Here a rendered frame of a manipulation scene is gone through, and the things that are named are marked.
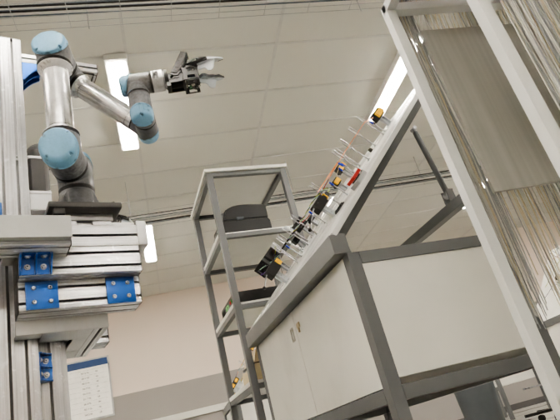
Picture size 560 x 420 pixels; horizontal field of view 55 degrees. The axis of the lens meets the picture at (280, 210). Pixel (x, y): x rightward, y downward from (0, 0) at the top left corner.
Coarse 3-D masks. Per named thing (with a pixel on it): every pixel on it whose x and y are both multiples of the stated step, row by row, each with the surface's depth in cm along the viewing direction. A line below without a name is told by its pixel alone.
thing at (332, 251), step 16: (336, 240) 162; (320, 256) 170; (336, 256) 162; (304, 272) 184; (320, 272) 174; (288, 288) 199; (304, 288) 186; (272, 304) 218; (288, 304) 201; (272, 320) 220; (256, 336) 245
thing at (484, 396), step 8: (488, 384) 565; (456, 392) 577; (464, 392) 567; (472, 392) 562; (480, 392) 560; (488, 392) 561; (496, 392) 568; (464, 400) 566; (472, 400) 560; (480, 400) 558; (488, 400) 557; (496, 400) 561; (464, 408) 567; (472, 408) 559; (480, 408) 556; (488, 408) 554; (496, 408) 556; (464, 416) 571; (472, 416) 559; (480, 416) 554; (488, 416) 552; (496, 416) 552; (504, 416) 565
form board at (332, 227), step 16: (432, 64) 215; (416, 96) 202; (400, 112) 217; (384, 128) 258; (384, 144) 187; (368, 176) 177; (352, 192) 184; (336, 208) 219; (320, 224) 261; (336, 224) 165; (320, 240) 188; (304, 256) 219; (288, 272) 256
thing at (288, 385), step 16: (288, 320) 214; (272, 336) 235; (288, 336) 216; (272, 352) 237; (288, 352) 218; (272, 368) 240; (288, 368) 220; (304, 368) 203; (272, 384) 242; (288, 384) 222; (304, 384) 205; (272, 400) 244; (288, 400) 224; (304, 400) 206; (288, 416) 226; (304, 416) 208
